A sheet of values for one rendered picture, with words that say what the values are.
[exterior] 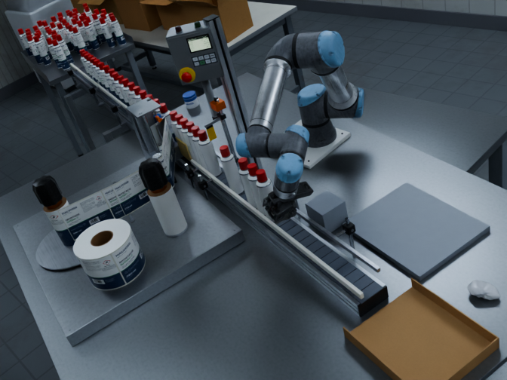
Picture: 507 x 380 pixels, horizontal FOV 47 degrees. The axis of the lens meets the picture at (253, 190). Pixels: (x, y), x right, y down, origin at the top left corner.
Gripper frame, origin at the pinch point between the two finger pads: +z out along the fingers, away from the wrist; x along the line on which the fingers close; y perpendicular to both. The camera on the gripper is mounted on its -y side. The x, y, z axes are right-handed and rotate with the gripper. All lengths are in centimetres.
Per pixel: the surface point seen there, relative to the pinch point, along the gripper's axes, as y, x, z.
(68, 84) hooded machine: -19, -342, 295
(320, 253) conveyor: 0.2, 18.8, -4.6
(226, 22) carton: -90, -166, 100
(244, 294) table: 25.9, 14.1, 3.8
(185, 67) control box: -1, -63, -12
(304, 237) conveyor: -0.9, 10.2, 0.4
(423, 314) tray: -7, 53, -19
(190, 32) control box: -6, -67, -23
